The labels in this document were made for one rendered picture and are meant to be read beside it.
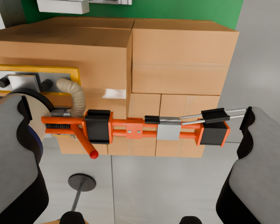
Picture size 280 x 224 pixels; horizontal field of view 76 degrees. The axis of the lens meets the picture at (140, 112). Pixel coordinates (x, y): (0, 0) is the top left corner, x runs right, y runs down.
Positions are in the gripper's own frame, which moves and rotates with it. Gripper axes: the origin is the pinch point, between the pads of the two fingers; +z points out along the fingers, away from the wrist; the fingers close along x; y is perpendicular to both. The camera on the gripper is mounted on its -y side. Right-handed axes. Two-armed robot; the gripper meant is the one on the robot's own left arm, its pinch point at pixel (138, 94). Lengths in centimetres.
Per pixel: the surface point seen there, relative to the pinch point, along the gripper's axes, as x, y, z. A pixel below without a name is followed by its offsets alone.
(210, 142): 23, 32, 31
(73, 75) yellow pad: -21, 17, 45
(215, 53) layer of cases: 44, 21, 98
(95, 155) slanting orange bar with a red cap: -10.0, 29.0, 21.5
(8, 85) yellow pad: -44, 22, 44
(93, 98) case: -19, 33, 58
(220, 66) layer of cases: 49, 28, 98
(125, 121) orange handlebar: -3.5, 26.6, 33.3
